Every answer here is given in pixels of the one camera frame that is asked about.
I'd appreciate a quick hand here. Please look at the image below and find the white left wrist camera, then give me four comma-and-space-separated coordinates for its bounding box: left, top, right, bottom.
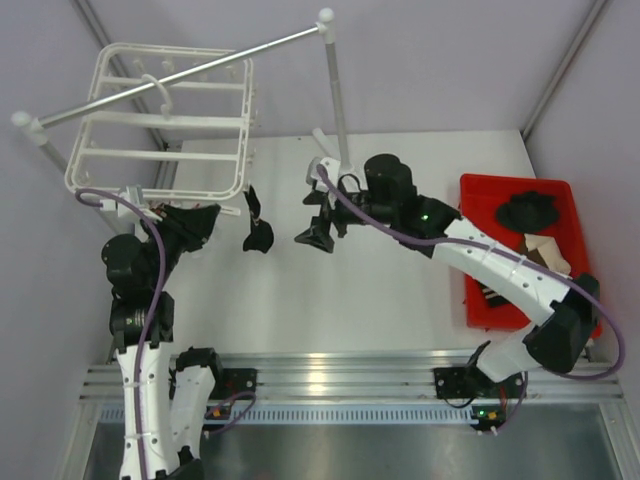
99, 185, 146, 223

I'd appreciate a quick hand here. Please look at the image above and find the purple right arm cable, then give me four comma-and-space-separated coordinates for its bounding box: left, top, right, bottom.
315, 164, 626, 436

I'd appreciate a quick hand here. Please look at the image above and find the black white-striped sock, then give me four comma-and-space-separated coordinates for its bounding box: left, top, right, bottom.
243, 185, 275, 254

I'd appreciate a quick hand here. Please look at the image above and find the red plastic tray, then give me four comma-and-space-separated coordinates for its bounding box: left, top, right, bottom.
460, 173, 591, 331

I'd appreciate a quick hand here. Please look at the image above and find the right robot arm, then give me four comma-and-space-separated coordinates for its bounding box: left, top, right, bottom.
295, 154, 599, 397

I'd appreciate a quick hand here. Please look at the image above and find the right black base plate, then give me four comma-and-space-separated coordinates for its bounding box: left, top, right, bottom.
433, 366, 524, 408

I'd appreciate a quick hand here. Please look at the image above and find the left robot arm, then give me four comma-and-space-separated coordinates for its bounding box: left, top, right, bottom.
101, 204, 226, 479

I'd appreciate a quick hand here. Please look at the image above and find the silver clothes rack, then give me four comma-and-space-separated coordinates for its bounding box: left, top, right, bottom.
11, 8, 354, 205

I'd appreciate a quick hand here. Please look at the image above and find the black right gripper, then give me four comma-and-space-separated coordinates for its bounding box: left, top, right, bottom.
296, 180, 397, 252

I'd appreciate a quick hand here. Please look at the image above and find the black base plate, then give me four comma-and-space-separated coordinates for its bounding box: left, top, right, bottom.
209, 368, 258, 400
433, 366, 524, 408

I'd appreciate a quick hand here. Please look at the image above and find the white plastic clip hanger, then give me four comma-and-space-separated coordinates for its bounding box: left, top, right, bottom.
64, 43, 255, 216

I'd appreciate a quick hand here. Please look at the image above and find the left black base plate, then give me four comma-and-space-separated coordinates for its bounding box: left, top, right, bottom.
209, 368, 258, 400

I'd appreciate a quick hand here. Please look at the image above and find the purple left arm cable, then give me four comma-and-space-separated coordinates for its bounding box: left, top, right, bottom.
74, 189, 174, 479

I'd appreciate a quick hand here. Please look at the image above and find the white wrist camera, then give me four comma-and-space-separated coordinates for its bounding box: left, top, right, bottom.
99, 185, 146, 223
305, 157, 361, 192

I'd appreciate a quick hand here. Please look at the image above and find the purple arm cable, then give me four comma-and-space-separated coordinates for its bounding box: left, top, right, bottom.
315, 164, 626, 436
74, 189, 174, 479

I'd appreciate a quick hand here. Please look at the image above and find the brown cream striped sock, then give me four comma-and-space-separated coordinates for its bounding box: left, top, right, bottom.
524, 234, 571, 275

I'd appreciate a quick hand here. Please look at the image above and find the black sock bundle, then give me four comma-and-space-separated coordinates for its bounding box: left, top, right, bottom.
495, 191, 560, 234

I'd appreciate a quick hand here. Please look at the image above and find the aluminium mounting rail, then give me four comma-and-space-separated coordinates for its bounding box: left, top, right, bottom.
79, 350, 624, 404

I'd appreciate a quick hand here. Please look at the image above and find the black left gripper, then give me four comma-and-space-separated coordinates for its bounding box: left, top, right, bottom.
142, 200, 221, 288

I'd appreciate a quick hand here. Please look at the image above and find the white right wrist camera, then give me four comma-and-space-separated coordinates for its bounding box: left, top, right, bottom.
305, 157, 361, 192

